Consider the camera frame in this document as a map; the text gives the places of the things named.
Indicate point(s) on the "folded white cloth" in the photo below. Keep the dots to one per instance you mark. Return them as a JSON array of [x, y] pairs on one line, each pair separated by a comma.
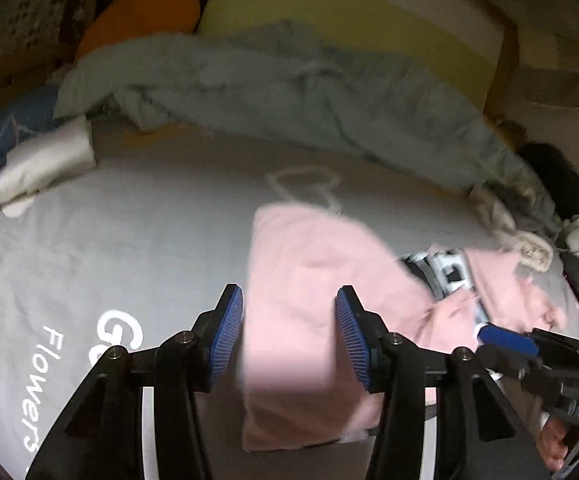
[[37, 163]]

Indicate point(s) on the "black clothes pile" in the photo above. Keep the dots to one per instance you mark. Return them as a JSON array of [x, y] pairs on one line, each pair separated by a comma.
[[559, 178]]

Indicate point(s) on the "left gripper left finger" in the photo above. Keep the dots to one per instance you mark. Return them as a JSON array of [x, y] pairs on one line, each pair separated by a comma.
[[99, 435]]

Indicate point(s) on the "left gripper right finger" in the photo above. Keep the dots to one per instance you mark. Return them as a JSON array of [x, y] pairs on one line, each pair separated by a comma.
[[479, 434]]

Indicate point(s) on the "grey-green crumpled duvet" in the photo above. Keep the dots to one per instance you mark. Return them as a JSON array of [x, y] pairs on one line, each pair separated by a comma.
[[283, 83]]

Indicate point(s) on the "orange plush cushion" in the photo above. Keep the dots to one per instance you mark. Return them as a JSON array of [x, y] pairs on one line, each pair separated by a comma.
[[130, 19]]

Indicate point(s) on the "pink graphic t-shirt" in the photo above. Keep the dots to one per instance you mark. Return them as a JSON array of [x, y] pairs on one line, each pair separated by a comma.
[[298, 385]]

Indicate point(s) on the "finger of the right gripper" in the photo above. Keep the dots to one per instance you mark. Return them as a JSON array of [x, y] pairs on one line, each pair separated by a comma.
[[507, 362], [507, 340]]

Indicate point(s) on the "folded cream and grey clothes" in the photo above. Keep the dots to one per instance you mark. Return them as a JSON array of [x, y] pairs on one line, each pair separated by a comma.
[[533, 250]]

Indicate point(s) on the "person's right hand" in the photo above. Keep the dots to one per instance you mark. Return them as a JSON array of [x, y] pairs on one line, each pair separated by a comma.
[[551, 445]]

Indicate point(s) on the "blue pillow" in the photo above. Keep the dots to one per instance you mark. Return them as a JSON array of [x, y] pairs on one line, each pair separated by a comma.
[[26, 118]]

